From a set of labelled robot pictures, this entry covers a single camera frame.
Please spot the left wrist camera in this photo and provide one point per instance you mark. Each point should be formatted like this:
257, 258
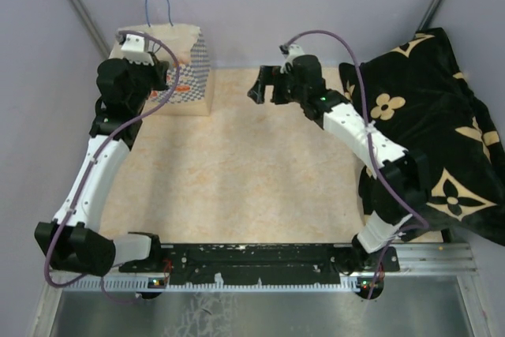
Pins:
135, 50

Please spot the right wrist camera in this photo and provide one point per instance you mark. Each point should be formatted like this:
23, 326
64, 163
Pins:
290, 52

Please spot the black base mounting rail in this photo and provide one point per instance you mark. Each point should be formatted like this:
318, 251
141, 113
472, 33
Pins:
266, 268

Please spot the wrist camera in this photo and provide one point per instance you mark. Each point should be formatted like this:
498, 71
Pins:
135, 50
290, 52

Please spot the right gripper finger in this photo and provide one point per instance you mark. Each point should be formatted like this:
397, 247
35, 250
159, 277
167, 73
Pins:
281, 90
257, 92

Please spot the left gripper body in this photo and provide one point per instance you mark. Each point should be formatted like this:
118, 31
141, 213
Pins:
147, 76

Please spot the black floral blanket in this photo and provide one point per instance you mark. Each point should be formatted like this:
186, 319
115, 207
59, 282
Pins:
416, 95

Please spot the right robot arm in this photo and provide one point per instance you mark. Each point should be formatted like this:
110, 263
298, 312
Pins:
402, 175

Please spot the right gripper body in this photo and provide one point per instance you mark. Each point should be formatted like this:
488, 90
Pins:
297, 91

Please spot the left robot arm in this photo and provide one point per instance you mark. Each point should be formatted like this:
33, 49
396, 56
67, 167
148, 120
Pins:
71, 241

